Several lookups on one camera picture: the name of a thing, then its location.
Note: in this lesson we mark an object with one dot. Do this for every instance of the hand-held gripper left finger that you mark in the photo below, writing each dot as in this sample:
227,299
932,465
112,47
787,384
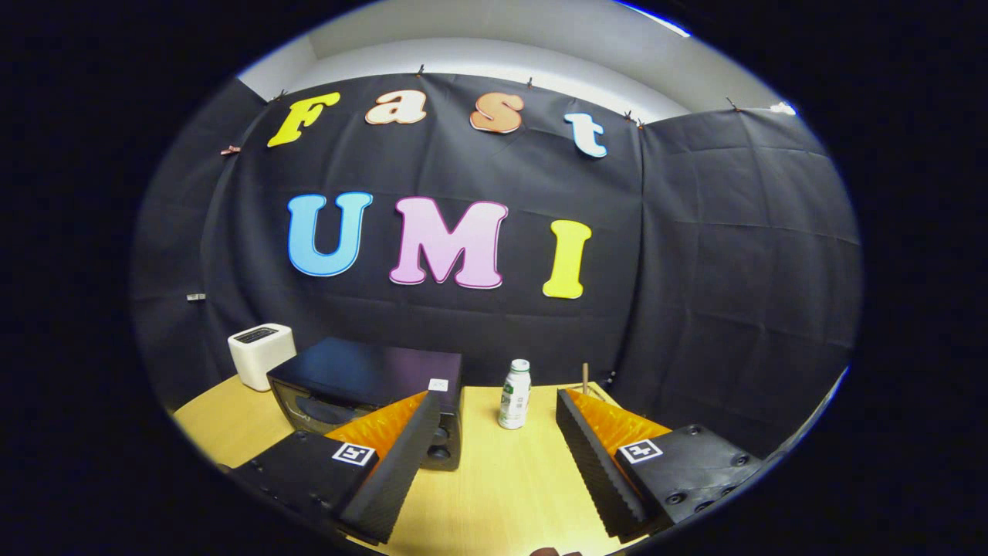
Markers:
401,463

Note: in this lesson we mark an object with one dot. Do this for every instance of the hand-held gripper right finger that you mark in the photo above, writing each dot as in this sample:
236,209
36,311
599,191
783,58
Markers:
594,463

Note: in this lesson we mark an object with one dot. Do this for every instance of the black toaster oven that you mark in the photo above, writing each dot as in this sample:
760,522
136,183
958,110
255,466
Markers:
363,367

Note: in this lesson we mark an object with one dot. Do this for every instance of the white bread toaster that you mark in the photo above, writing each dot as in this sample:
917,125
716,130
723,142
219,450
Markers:
258,359

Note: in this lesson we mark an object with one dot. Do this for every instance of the white bottle green label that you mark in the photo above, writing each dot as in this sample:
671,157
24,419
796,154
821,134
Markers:
515,401

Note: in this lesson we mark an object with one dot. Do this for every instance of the black backdrop cloth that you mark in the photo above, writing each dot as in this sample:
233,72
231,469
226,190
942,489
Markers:
718,255

